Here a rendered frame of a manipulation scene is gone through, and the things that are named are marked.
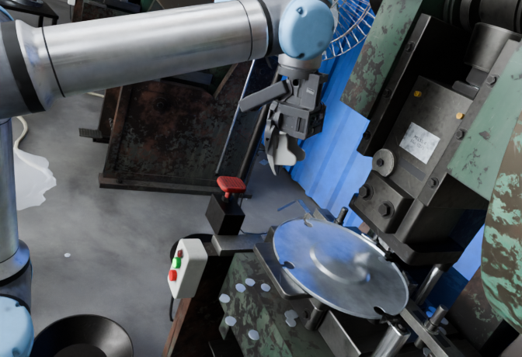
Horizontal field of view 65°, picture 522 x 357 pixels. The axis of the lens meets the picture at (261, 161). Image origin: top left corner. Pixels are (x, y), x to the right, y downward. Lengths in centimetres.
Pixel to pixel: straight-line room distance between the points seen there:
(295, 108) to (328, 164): 210
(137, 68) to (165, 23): 6
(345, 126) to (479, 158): 208
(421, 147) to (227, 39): 44
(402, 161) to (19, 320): 69
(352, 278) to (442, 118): 34
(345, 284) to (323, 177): 204
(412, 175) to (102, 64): 56
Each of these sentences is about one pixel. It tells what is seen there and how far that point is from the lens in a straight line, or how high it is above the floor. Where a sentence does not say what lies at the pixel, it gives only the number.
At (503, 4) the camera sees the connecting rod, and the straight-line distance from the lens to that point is 79.
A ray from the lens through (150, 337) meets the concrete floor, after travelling 162.
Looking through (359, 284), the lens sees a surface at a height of 78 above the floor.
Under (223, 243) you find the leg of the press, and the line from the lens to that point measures 102.
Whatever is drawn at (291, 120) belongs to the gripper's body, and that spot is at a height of 103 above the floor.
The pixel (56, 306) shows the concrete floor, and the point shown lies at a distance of 168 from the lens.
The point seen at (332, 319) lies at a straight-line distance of 87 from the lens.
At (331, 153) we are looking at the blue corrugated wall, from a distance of 278.
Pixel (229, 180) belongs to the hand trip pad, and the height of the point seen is 76.
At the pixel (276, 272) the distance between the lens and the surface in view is 76.
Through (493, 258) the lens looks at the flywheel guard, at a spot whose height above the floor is 107.
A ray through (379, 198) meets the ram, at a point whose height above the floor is 94.
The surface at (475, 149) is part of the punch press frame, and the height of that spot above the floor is 111.
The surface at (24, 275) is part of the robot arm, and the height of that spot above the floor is 67.
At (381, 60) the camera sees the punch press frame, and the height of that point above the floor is 117.
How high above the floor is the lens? 122
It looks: 22 degrees down
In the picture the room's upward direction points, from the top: 21 degrees clockwise
